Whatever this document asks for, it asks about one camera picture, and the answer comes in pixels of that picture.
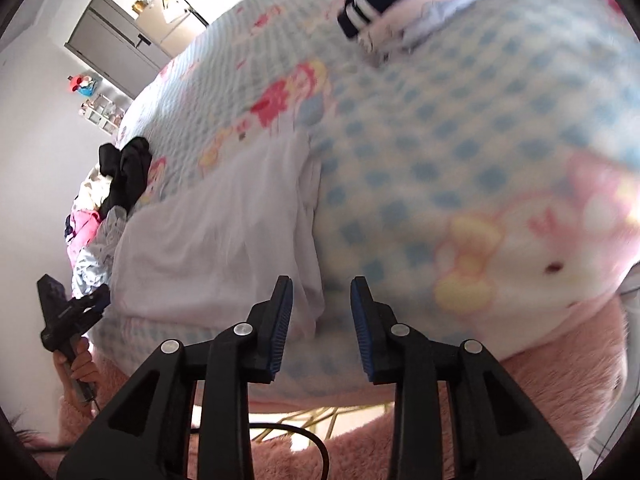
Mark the person's pink fleece clothing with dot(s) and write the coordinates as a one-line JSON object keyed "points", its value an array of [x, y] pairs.
{"points": [[550, 385]]}

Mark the white shirt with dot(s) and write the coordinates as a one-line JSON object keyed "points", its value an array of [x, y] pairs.
{"points": [[210, 240]]}

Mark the blue checkered printed blanket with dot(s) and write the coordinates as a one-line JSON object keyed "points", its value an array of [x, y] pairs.
{"points": [[425, 135]]}

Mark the red and blue plush toy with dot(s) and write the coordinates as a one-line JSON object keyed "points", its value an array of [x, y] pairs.
{"points": [[85, 85]]}

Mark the pile of mixed clothes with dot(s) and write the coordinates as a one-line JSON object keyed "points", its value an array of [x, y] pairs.
{"points": [[85, 220]]}

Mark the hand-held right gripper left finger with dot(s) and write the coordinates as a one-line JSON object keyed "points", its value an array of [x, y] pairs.
{"points": [[281, 325]]}

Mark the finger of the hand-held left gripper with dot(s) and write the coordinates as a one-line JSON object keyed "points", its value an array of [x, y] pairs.
{"points": [[96, 298]]}

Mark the black garment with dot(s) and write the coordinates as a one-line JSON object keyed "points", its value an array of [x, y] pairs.
{"points": [[132, 170]]}

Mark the white wall shelf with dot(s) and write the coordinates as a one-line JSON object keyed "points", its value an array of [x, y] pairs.
{"points": [[102, 112]]}

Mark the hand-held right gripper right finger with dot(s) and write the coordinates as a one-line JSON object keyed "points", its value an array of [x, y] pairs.
{"points": [[361, 325]]}

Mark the grey wardrobe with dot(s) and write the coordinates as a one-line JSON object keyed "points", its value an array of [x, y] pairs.
{"points": [[110, 45]]}

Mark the person's left forearm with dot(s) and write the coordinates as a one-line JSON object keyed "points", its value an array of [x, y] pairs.
{"points": [[75, 425]]}

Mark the person's left hand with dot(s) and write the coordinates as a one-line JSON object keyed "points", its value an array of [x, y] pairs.
{"points": [[86, 367]]}

